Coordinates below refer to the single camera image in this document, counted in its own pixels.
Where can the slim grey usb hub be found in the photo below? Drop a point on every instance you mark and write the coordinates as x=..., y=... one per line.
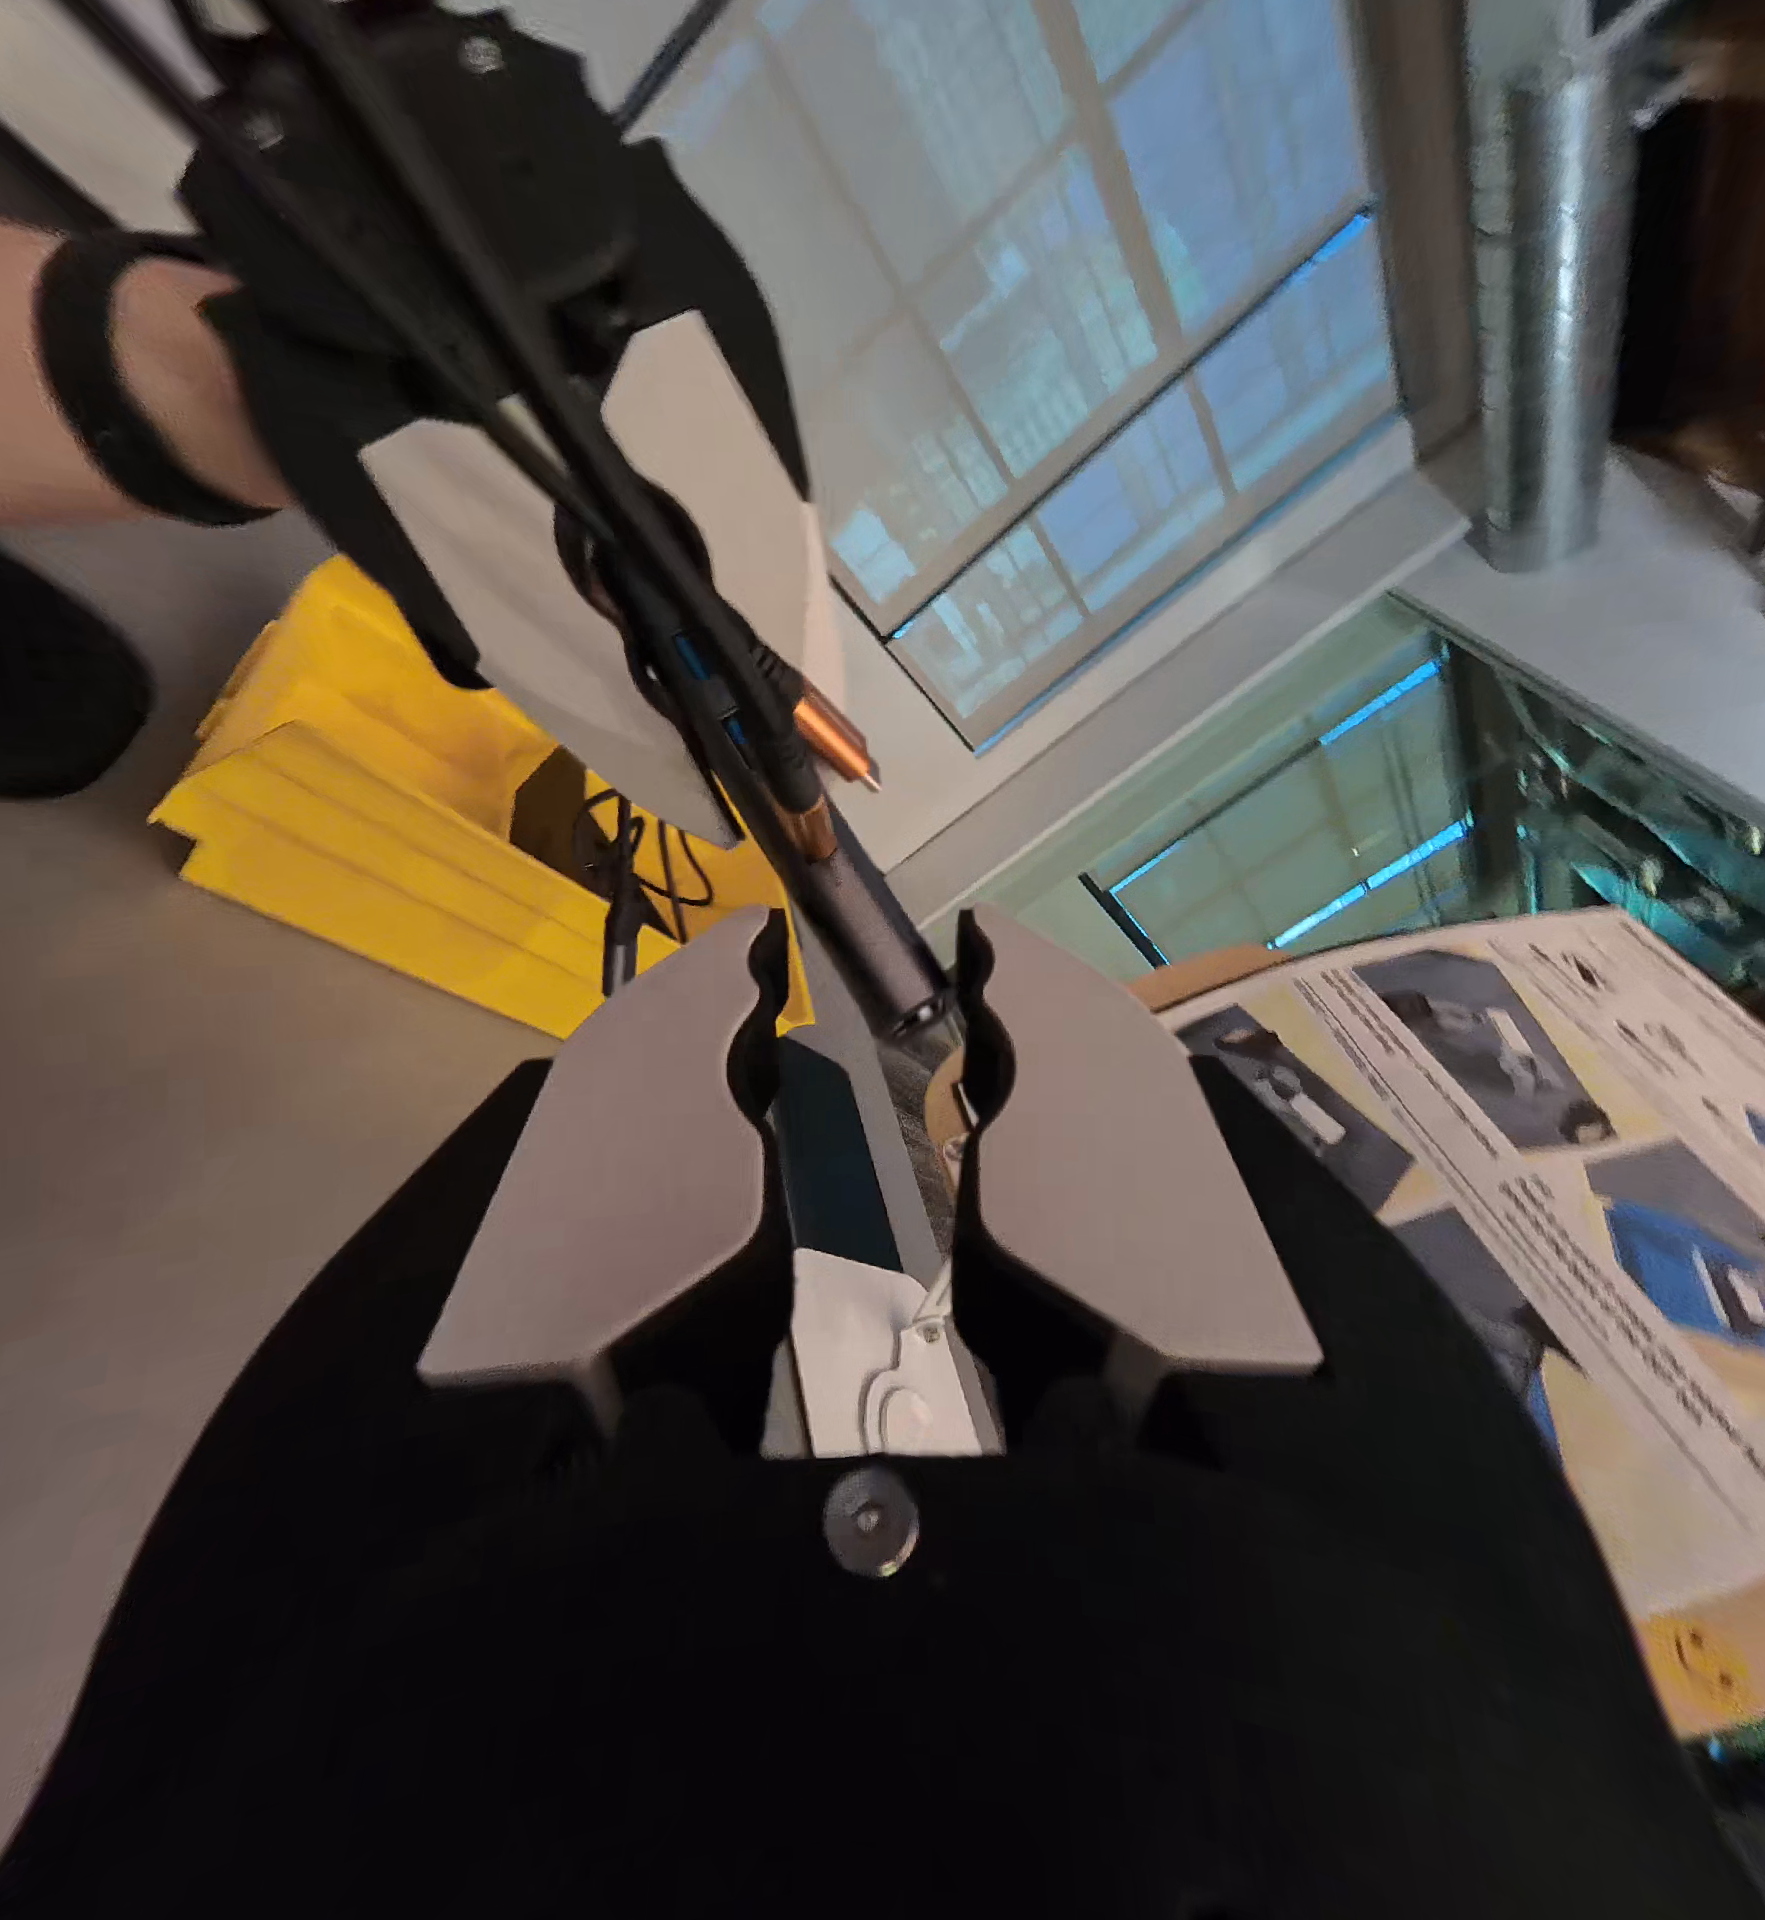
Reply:
x=869, y=901

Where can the large glass window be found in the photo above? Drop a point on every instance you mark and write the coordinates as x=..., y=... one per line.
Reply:
x=1063, y=301

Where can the instruction sheet on stand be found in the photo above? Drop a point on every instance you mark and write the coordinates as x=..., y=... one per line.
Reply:
x=1722, y=1649

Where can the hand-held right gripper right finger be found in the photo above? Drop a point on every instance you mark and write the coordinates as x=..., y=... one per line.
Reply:
x=1137, y=1200

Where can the instruction poster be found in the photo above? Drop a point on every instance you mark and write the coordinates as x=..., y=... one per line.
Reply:
x=1602, y=1200

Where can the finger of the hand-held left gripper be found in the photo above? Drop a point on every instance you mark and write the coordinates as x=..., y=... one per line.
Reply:
x=509, y=600
x=732, y=481

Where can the white stand base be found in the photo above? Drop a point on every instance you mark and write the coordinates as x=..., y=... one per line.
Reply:
x=882, y=1365

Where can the yellow plastic bin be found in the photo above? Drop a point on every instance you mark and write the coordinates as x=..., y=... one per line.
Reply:
x=373, y=840

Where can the yellow smiley sticker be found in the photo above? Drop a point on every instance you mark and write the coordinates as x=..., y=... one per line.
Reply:
x=1699, y=1649

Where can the black flat desk pad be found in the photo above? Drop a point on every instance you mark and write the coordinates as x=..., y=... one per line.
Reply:
x=839, y=1169

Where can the silver ventilation duct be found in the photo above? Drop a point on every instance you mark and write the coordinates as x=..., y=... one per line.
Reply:
x=1558, y=301

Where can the narrow glass window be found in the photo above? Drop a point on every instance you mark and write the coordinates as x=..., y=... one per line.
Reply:
x=1303, y=809

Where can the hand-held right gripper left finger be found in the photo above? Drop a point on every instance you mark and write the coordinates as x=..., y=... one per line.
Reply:
x=598, y=1200

